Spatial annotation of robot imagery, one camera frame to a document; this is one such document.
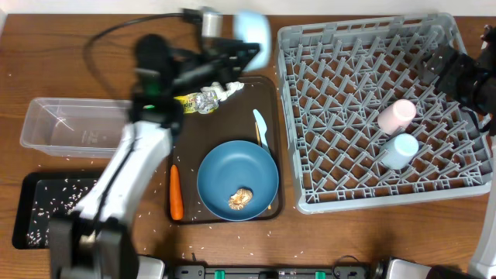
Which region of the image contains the light blue rice bowl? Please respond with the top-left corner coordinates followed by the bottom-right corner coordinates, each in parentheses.
top-left (233, 10), bottom-right (272, 71)

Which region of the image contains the pink cup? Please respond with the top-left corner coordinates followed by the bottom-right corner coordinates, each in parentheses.
top-left (377, 99), bottom-right (416, 135)

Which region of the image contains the light blue cup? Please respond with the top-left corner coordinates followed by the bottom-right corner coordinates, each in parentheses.
top-left (381, 133), bottom-right (419, 170)

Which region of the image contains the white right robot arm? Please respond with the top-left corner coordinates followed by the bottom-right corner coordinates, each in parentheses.
top-left (417, 25), bottom-right (495, 278)

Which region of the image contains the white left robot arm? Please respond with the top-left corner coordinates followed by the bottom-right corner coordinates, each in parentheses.
top-left (49, 34), bottom-right (263, 278)

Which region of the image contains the grey dishwasher rack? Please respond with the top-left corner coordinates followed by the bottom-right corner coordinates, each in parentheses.
top-left (275, 13), bottom-right (492, 214)

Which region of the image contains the black waste tray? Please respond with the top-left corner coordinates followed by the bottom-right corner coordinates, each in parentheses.
top-left (12, 170), bottom-right (101, 250)

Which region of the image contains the crumpled white tissue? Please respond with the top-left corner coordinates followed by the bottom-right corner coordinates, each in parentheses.
top-left (193, 81), bottom-right (244, 114)

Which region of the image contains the yellow snack wrapper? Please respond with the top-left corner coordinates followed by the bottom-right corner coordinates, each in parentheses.
top-left (174, 93), bottom-right (197, 114)

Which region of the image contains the dark brown tray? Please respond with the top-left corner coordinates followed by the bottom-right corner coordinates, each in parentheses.
top-left (167, 77), bottom-right (284, 225)

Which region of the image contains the light blue plastic knife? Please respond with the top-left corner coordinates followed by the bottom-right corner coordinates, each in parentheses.
top-left (253, 109), bottom-right (270, 153)

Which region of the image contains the dark blue plate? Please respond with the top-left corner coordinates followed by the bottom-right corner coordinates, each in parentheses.
top-left (197, 140), bottom-right (279, 222)

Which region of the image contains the brown food scrap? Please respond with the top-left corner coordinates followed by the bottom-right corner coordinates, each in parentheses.
top-left (229, 188), bottom-right (253, 211)

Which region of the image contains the orange carrot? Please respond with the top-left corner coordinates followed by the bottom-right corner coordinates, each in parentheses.
top-left (169, 165), bottom-right (184, 221)

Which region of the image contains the clear plastic bin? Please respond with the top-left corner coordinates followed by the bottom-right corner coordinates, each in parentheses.
top-left (20, 98), bottom-right (131, 158)

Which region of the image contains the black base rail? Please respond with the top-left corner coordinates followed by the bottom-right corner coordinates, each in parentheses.
top-left (164, 265), bottom-right (369, 279)

